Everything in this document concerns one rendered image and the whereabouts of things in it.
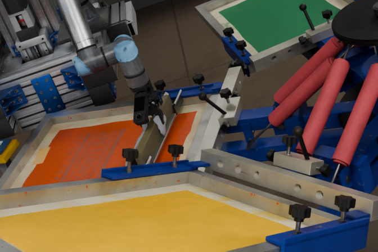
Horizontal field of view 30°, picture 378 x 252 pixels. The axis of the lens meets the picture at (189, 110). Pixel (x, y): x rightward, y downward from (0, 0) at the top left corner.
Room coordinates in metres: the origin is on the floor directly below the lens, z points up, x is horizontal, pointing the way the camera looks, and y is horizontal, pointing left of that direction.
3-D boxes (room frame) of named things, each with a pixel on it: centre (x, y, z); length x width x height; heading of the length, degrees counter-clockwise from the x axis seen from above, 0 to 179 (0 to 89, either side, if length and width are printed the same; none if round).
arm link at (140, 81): (2.18, 0.13, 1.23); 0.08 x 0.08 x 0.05
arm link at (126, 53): (2.18, 0.13, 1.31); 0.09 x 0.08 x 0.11; 2
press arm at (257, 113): (2.02, -0.18, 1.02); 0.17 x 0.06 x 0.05; 65
